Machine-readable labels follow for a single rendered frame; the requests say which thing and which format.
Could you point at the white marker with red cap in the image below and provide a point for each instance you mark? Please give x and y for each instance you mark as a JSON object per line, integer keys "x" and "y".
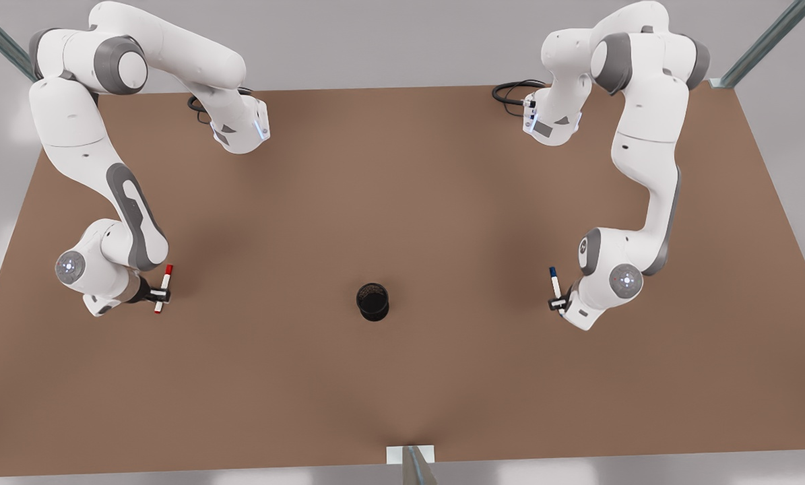
{"x": 164, "y": 289}

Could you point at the white marker with blue cap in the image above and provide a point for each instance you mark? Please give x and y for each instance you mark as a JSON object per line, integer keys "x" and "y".
{"x": 556, "y": 285}

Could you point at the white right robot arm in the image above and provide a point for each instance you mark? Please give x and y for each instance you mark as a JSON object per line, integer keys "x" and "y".
{"x": 72, "y": 121}

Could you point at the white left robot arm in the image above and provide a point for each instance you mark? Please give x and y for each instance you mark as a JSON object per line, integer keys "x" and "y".
{"x": 645, "y": 121}

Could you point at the black mesh pen cup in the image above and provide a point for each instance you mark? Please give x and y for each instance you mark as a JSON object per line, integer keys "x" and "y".
{"x": 372, "y": 301}

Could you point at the silver frame post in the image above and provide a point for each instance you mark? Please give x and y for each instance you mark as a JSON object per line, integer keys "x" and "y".
{"x": 1, "y": 40}
{"x": 762, "y": 44}
{"x": 415, "y": 465}

